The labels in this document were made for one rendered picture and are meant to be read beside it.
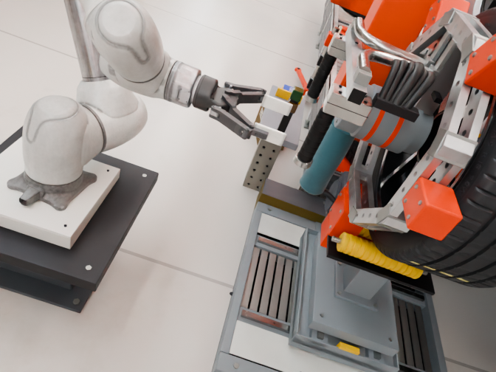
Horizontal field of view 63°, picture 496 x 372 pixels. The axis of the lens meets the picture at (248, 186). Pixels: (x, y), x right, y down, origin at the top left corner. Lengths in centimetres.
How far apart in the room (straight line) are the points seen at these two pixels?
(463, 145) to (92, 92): 96
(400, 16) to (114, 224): 111
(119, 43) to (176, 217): 113
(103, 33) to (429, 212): 65
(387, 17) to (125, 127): 90
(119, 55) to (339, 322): 104
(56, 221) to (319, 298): 85
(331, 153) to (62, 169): 76
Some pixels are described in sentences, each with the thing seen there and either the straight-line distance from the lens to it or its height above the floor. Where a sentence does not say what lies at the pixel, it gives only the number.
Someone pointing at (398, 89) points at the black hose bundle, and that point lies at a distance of 86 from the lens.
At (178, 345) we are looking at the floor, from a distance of 144.
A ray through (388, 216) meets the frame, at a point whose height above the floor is 76.
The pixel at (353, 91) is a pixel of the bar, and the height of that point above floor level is 97.
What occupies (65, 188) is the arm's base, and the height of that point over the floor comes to 39.
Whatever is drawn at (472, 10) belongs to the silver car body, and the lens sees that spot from 235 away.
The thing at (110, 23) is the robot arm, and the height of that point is 99.
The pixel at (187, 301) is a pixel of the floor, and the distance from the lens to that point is 152.
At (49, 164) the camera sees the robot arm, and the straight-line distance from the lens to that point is 120.
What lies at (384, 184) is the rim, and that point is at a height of 62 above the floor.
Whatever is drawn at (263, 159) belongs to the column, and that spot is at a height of 19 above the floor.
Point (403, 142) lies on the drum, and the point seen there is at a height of 84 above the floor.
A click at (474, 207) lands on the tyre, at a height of 89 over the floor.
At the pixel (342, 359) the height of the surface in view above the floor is 12.
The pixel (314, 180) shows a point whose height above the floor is 54.
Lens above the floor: 128
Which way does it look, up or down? 39 degrees down
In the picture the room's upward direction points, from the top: 23 degrees clockwise
